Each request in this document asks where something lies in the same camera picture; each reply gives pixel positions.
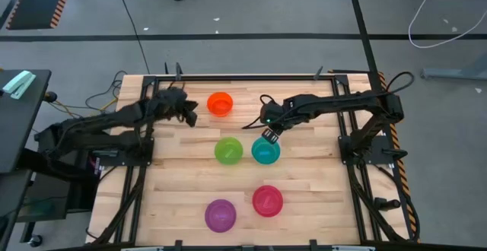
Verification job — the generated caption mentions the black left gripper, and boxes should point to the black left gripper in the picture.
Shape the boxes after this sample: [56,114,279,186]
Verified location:
[154,86,200,128]

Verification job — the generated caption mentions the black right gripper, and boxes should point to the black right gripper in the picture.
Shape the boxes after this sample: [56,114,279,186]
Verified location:
[259,102,287,145]

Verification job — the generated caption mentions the orange plastic bowl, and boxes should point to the orange plastic bowl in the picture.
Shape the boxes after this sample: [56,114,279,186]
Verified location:
[206,91,234,118]

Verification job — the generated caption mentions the red plastic bowl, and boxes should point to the red plastic bowl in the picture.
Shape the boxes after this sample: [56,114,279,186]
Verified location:
[251,184,285,218]

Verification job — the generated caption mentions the purple plastic bowl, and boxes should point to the purple plastic bowl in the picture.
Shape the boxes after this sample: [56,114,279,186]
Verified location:
[204,199,237,234]

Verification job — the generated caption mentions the teal plastic bowl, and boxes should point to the teal plastic bowl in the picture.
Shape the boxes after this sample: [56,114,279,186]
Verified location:
[250,136,282,166]

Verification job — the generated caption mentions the green plastic bowl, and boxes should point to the green plastic bowl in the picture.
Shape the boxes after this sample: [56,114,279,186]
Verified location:
[213,136,244,166]

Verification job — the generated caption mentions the black orange hazard strip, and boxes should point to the black orange hazard strip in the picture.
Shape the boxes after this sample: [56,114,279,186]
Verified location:
[374,69,422,244]

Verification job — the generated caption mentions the black side desk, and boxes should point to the black side desk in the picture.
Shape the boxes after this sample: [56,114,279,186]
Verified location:
[0,68,53,174]

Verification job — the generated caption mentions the mint green stapler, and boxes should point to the mint green stapler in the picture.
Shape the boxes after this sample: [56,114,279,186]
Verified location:
[2,69,37,100]

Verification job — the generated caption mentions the black mat with orange stripes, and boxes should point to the black mat with orange stripes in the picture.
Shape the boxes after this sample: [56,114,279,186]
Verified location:
[5,0,76,30]

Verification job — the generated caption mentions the grey table foot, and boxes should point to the grey table foot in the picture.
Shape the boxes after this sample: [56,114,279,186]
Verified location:
[419,51,487,81]

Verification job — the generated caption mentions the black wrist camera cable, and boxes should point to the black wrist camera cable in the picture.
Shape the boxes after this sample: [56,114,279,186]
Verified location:
[241,94,276,131]

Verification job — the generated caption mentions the black aluminium table frame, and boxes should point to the black aluminium table frame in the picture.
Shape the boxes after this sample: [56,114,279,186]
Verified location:
[86,66,416,250]

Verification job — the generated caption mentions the long thin black cable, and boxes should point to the long thin black cable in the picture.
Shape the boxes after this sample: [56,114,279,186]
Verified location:
[113,0,151,75]

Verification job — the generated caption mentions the yellow cable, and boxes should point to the yellow cable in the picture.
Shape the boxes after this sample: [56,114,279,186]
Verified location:
[48,97,119,119]

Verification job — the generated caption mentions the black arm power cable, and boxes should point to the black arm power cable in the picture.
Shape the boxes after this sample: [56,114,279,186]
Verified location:
[385,71,416,94]

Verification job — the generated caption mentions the white floor cable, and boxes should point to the white floor cable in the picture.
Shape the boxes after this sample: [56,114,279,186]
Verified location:
[407,0,487,49]

